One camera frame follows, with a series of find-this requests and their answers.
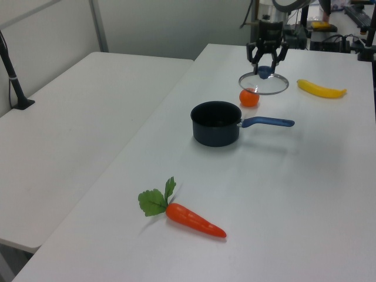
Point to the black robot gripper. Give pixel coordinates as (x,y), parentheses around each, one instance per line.
(271,30)

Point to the glass lid with blue knob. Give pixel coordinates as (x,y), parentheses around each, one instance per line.
(265,72)

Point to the orange toy mandarin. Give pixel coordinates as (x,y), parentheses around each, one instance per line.
(249,100)

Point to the yellow box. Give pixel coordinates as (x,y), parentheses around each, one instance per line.
(320,25)

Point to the black equipment box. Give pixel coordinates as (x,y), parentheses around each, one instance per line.
(329,44)

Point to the yellow toy banana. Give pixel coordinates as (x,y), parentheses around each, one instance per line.
(321,89)

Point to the orange toy carrot green leaves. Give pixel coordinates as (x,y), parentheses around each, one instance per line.
(191,218)

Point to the black pole with base clamp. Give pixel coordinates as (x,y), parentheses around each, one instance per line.
(14,82)

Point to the black slotted rail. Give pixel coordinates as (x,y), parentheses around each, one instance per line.
(359,16)

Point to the black camera stand pole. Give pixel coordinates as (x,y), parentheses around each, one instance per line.
(367,44)

